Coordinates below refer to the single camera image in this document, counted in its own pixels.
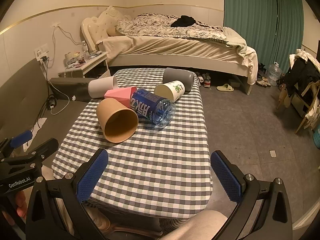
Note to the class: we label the clear bottle on nightstand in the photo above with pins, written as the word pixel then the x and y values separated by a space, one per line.
pixel 85 50

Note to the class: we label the checkered tablecloth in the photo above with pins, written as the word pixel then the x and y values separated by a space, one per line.
pixel 157 172

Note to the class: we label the pink box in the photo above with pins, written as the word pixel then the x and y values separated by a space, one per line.
pixel 122 95

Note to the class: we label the black garment on bed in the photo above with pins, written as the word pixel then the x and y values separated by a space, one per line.
pixel 183 21

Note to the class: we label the brown paper cup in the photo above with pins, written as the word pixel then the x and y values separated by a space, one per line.
pixel 117 121

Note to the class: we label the bed with beige sheet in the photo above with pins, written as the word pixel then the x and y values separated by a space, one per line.
pixel 232 57

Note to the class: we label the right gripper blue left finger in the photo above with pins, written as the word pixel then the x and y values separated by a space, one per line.
pixel 80 185

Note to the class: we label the pair of sneakers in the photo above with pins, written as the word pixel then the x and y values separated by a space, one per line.
pixel 204 79

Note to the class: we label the grey cylinder cup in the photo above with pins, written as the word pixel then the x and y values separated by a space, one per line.
pixel 186 77

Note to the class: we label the green slipper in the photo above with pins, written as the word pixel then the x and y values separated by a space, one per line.
pixel 225 88

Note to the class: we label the large clear water jug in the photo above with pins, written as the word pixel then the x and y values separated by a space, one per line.
pixel 273 73

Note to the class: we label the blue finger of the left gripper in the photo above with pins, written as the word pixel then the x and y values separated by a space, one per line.
pixel 42 152
pixel 21 139

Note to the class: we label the white cylinder cup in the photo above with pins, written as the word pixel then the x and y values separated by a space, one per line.
pixel 98 87

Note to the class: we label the white nightstand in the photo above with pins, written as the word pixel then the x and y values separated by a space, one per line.
pixel 95 67

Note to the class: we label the blue plastic water bottle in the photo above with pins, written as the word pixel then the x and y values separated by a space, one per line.
pixel 157 109

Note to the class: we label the wooden chair with clothes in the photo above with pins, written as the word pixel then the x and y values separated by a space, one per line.
pixel 302 81

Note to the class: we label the green curtain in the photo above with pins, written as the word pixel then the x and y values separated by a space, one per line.
pixel 274 28

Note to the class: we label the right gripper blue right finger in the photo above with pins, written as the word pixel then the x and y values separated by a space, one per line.
pixel 231 178

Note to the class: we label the white card on floor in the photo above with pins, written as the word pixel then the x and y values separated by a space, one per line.
pixel 273 154

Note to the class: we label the wall power strip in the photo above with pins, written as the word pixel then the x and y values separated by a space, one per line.
pixel 41 52

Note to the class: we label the white floral paper cup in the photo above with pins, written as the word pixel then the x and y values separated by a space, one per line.
pixel 172 90

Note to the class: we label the patterned quilt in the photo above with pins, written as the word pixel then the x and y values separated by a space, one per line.
pixel 159 25

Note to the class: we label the grey sofa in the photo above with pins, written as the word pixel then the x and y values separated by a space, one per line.
pixel 26 98

